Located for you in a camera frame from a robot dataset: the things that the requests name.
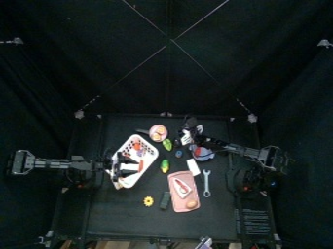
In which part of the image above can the white lattice plastic basket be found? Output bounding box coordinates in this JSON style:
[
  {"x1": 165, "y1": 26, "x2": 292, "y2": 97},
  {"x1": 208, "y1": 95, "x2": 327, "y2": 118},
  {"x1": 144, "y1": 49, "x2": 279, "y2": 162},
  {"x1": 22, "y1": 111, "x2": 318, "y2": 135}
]
[{"x1": 109, "y1": 133, "x2": 160, "y2": 190}]

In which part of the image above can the green toy leaf vegetable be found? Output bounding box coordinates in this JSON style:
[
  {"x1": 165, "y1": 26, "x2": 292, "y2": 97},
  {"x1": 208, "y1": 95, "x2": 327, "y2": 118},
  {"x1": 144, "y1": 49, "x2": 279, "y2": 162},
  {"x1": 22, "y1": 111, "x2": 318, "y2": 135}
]
[{"x1": 161, "y1": 138, "x2": 173, "y2": 152}]

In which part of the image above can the blue toy bowl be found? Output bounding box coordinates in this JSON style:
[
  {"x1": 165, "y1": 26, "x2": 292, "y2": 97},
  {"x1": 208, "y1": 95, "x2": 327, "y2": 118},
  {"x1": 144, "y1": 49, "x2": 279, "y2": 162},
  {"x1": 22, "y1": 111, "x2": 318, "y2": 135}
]
[{"x1": 188, "y1": 144, "x2": 215, "y2": 162}]

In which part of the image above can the green yellow toy corn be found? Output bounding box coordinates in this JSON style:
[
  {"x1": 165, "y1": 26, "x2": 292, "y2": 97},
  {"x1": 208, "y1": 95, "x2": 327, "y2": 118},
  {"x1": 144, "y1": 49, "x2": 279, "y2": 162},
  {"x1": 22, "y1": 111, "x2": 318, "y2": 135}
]
[{"x1": 159, "y1": 159, "x2": 171, "y2": 175}]

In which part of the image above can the white flat card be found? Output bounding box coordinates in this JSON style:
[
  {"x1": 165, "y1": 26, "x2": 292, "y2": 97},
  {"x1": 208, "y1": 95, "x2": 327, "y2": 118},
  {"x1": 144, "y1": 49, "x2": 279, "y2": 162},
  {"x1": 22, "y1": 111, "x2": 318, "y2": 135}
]
[{"x1": 185, "y1": 158, "x2": 201, "y2": 177}]

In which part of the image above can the dark grey rectangular block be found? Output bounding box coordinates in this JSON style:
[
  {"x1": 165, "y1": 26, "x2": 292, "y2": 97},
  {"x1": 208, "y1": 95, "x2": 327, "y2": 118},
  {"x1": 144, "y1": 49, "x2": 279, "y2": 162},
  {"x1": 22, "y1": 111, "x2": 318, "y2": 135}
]
[{"x1": 159, "y1": 191, "x2": 171, "y2": 210}]

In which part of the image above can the toy cake slice white red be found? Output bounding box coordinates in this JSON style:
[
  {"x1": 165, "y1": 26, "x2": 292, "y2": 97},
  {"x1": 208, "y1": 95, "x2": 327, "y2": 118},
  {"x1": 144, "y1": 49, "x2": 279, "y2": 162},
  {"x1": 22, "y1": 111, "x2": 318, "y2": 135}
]
[{"x1": 171, "y1": 178, "x2": 192, "y2": 199}]

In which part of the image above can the light blue toy wrench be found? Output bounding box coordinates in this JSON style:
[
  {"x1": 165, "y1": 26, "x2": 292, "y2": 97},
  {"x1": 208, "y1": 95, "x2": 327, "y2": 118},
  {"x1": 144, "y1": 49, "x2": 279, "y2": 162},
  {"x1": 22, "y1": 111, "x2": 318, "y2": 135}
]
[{"x1": 201, "y1": 169, "x2": 213, "y2": 198}]

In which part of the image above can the pink plastic tray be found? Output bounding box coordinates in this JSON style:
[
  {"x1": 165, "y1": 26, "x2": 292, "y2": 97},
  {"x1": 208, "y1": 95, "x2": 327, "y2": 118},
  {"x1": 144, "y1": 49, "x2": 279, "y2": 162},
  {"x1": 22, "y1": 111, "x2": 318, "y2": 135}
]
[{"x1": 165, "y1": 170, "x2": 201, "y2": 214}]

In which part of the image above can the white text label sticker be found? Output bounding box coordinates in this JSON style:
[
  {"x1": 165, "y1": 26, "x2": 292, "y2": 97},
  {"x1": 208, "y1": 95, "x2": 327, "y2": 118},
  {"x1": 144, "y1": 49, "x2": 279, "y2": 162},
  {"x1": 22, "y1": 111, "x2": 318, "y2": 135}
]
[{"x1": 239, "y1": 207, "x2": 272, "y2": 237}]

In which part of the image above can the pink toy pan dark handle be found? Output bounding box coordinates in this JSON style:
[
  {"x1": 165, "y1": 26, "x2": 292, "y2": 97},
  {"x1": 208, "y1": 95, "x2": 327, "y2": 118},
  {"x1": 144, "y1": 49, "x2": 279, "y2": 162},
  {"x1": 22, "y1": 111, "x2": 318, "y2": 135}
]
[{"x1": 135, "y1": 124, "x2": 168, "y2": 143}]

